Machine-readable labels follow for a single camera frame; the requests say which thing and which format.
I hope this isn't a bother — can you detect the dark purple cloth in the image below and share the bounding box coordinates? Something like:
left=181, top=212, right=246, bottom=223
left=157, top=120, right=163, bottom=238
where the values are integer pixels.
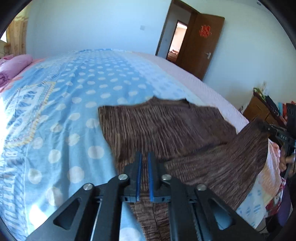
left=266, top=176, right=296, bottom=241

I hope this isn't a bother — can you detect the pink folded blanket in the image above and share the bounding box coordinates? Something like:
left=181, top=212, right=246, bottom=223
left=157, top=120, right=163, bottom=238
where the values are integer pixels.
left=0, top=54, right=33, bottom=87

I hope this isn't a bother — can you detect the brown sun-embroidered sweater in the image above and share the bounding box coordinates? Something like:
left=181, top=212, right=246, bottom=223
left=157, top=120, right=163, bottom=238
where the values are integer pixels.
left=98, top=97, right=269, bottom=241

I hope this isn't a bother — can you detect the yellow patterned curtain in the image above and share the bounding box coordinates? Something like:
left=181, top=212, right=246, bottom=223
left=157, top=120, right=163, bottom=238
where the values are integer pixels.
left=6, top=17, right=28, bottom=56

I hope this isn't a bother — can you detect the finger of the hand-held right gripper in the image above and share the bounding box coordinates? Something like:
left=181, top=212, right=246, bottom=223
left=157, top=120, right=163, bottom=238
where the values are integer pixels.
left=257, top=120, right=281, bottom=137

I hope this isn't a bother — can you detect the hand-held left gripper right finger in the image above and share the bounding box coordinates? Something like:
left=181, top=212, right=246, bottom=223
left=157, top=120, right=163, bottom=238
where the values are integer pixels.
left=147, top=152, right=266, bottom=241

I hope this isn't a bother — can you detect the person's right hand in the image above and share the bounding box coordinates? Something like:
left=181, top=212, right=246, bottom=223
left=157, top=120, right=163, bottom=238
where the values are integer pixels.
left=279, top=148, right=295, bottom=173

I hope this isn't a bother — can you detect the brown wooden door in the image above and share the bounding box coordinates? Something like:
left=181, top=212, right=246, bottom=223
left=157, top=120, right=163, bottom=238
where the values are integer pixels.
left=177, top=13, right=225, bottom=81

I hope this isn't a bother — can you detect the brown door frame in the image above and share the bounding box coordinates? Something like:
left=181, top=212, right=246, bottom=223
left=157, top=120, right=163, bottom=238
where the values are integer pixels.
left=155, top=0, right=198, bottom=63

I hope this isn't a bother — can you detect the red paper door decoration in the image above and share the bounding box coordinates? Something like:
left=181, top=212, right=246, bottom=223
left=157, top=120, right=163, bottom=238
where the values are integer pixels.
left=199, top=25, right=211, bottom=38

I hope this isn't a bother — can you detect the blue pink polka dot quilt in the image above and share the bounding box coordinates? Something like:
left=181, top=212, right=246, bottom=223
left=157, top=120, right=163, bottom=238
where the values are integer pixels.
left=0, top=48, right=286, bottom=241

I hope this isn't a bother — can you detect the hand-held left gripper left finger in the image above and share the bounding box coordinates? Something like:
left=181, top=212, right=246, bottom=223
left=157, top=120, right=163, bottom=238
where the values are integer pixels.
left=25, top=152, right=142, bottom=241

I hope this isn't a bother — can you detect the black cloth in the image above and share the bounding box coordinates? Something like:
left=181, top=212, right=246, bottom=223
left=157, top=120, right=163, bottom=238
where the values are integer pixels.
left=265, top=95, right=278, bottom=110

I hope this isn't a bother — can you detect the wooden dresser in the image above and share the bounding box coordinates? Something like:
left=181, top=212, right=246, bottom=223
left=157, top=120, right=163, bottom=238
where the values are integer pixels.
left=242, top=89, right=289, bottom=130

